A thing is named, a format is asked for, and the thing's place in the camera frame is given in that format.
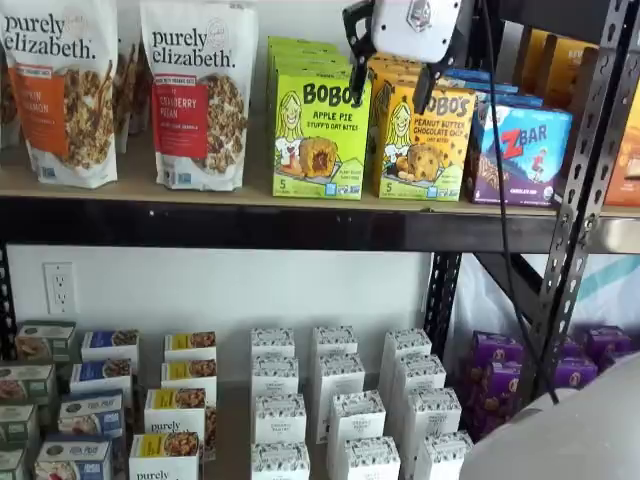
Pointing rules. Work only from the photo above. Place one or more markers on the green label oatmeal box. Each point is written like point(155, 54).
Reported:
point(17, 425)
point(10, 465)
point(25, 382)
point(45, 340)

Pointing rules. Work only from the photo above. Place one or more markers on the red label granola bag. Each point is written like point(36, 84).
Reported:
point(195, 100)

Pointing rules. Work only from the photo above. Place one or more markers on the yellow label granola box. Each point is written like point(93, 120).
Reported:
point(190, 345)
point(175, 412)
point(165, 457)
point(187, 375)

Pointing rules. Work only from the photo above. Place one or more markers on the black metal shelf rack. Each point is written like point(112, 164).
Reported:
point(200, 225)
point(612, 232)

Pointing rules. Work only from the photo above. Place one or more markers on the white wall outlet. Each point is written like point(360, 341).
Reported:
point(59, 287)

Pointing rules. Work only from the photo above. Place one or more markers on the purple snack box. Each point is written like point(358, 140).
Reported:
point(575, 372)
point(607, 342)
point(495, 382)
point(577, 346)
point(497, 347)
point(490, 417)

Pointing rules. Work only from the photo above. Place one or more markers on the yellow apple pie oat-bites box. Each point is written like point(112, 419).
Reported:
point(325, 150)

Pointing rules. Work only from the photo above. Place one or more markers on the white translucent plastic sheet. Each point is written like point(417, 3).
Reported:
point(600, 285)

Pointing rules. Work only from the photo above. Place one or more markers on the yellow Bobo's peanut butter box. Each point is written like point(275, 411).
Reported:
point(395, 70)
point(430, 160)

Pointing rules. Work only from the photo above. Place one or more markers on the purely elizabeth granola bag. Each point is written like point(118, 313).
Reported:
point(7, 100)

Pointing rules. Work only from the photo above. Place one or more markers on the blue Zbar chocolate chip box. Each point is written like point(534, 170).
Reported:
point(520, 100)
point(507, 89)
point(530, 160)
point(465, 75)

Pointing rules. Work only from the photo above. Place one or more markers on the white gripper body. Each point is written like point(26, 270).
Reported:
point(415, 25)

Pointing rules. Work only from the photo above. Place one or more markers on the orange snack box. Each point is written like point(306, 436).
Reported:
point(570, 75)
point(625, 170)
point(530, 60)

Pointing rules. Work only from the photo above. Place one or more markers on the white patterned carton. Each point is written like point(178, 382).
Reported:
point(357, 415)
point(280, 417)
point(407, 345)
point(342, 375)
point(445, 457)
point(277, 462)
point(272, 342)
point(275, 375)
point(335, 340)
point(419, 372)
point(432, 412)
point(370, 460)

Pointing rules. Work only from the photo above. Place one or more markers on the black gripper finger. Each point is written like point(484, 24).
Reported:
point(359, 50)
point(424, 95)

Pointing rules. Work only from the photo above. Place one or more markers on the blue label oatmeal box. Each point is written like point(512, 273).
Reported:
point(75, 460)
point(92, 415)
point(100, 377)
point(110, 345)

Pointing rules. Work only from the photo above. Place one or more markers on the green Bobo's apple pie box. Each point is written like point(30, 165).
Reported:
point(300, 44)
point(305, 56)
point(310, 69)

